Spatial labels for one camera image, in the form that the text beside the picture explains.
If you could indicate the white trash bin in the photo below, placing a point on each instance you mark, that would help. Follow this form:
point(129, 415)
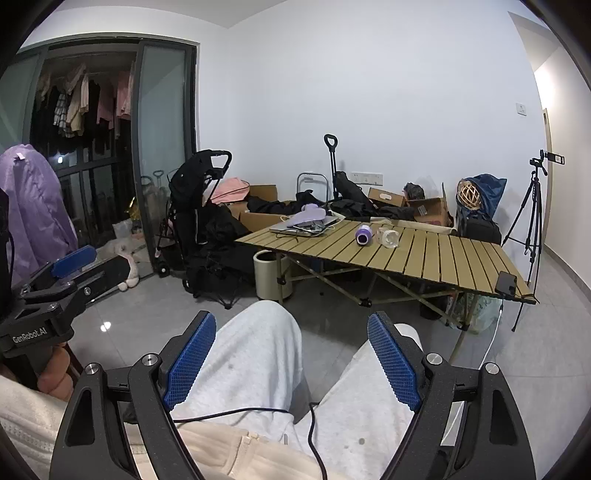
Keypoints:
point(270, 274)

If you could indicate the pile of black clothes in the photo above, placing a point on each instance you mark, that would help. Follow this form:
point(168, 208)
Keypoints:
point(351, 198)

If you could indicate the grey laptop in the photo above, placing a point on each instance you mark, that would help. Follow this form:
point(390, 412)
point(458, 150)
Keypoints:
point(295, 229)

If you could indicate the person's left forearm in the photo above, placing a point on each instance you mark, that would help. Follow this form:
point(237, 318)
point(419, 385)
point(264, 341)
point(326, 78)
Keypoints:
point(23, 424)

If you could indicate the white wall socket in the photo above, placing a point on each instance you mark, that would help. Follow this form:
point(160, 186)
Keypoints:
point(367, 177)

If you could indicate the blue jacket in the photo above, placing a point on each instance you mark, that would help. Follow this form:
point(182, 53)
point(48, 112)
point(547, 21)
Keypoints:
point(491, 194)

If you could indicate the purple jacket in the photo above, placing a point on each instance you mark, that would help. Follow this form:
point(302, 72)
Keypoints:
point(32, 207)

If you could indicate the sliding glass door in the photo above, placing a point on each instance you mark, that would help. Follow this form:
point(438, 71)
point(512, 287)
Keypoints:
point(161, 138)

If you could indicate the plastic bag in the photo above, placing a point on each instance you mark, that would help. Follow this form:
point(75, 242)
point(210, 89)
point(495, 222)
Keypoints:
point(480, 311)

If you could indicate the white paper roll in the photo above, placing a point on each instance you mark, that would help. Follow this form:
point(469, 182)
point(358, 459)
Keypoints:
point(422, 226)

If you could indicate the row of hanging clothes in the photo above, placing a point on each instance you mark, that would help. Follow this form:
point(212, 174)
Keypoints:
point(78, 106)

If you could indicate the large cardboard box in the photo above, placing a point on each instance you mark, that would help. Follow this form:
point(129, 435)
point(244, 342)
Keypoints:
point(261, 221)

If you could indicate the cardboard box with label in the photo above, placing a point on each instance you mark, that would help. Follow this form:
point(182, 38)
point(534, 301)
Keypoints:
point(429, 210)

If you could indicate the purple bottle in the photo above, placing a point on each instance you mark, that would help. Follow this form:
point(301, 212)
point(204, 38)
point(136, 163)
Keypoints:
point(364, 235)

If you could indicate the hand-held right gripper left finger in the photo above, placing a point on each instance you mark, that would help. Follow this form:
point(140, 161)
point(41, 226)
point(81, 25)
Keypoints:
point(191, 360)

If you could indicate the black baby stroller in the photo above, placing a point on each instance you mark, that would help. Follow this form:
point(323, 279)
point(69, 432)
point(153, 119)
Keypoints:
point(194, 207)

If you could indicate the white plush toy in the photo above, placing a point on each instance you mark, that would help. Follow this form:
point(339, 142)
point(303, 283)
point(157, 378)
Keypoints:
point(129, 272)

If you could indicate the slatted folding table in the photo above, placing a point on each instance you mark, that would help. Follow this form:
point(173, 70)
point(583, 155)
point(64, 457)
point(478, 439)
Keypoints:
point(438, 263)

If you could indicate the cardboard box with slot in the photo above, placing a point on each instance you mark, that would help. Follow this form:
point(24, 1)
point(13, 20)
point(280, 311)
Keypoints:
point(385, 196)

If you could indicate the person's right leg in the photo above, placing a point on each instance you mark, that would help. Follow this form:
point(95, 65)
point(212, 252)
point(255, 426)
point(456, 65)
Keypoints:
point(360, 415)

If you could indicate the black tripod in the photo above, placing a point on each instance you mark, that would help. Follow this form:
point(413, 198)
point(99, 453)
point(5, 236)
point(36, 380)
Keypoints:
point(533, 217)

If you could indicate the person's leg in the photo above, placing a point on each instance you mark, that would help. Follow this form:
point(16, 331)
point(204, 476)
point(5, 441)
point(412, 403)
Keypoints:
point(249, 360)
point(360, 415)

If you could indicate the clear glass jar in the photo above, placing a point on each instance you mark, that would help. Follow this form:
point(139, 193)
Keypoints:
point(388, 237)

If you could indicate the black smartphone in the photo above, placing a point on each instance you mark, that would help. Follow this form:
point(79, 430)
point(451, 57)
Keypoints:
point(506, 283)

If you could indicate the woven rattan ball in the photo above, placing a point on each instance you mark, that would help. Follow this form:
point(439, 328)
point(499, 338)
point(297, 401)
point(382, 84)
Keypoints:
point(467, 194)

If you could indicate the pink bag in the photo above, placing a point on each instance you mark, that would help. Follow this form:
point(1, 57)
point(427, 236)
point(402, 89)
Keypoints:
point(228, 190)

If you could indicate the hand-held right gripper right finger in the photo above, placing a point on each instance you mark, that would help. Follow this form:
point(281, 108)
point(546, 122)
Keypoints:
point(392, 360)

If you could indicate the person's left hand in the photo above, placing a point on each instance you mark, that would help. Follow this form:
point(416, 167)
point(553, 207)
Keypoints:
point(55, 378)

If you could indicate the purple plastic item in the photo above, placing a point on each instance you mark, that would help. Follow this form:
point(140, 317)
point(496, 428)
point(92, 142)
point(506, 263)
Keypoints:
point(309, 213)

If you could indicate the wooden door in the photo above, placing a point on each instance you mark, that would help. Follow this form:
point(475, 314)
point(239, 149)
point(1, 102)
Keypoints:
point(545, 161)

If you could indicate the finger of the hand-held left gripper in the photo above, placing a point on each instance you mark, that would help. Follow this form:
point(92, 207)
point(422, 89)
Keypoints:
point(74, 261)
point(113, 272)

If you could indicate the cream jacket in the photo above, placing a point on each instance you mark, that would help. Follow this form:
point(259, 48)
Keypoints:
point(231, 454)

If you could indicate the person's left leg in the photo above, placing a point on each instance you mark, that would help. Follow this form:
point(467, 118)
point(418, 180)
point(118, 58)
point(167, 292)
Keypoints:
point(249, 360)

